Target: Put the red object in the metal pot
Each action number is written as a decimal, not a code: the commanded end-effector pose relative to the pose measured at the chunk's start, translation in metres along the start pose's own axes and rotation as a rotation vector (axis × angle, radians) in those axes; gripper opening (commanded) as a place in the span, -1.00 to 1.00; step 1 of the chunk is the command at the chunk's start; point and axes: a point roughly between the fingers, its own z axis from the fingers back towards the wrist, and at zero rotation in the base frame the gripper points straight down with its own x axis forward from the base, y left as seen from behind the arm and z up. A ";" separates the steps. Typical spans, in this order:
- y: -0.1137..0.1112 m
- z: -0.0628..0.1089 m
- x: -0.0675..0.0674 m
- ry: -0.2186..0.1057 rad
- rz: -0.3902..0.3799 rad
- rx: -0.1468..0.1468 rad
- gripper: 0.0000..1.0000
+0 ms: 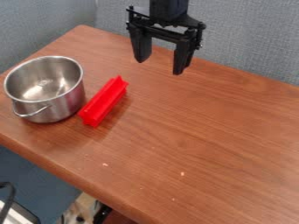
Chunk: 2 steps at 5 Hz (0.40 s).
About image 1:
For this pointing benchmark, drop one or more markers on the red plastic block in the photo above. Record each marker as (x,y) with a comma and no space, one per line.
(102,101)

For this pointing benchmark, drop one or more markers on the black and white floor object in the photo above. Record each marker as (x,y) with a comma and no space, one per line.
(12,212)

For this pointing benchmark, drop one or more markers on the beige clutter under table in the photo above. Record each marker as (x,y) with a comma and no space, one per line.
(85,211)

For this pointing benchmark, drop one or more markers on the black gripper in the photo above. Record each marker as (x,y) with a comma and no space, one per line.
(164,21)

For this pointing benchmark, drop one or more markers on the stainless steel pot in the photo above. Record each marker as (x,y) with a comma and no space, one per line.
(45,89)

